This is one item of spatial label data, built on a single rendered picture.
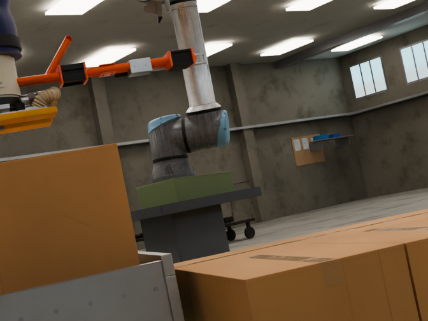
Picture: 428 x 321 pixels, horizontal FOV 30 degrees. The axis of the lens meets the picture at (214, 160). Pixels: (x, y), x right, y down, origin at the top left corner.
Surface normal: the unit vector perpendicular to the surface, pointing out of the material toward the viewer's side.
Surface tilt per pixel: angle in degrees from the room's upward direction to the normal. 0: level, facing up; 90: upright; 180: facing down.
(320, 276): 90
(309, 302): 90
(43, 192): 90
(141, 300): 90
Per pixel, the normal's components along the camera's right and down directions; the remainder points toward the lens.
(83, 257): 0.29, -0.11
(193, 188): 0.58, -0.15
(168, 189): -0.79, 0.13
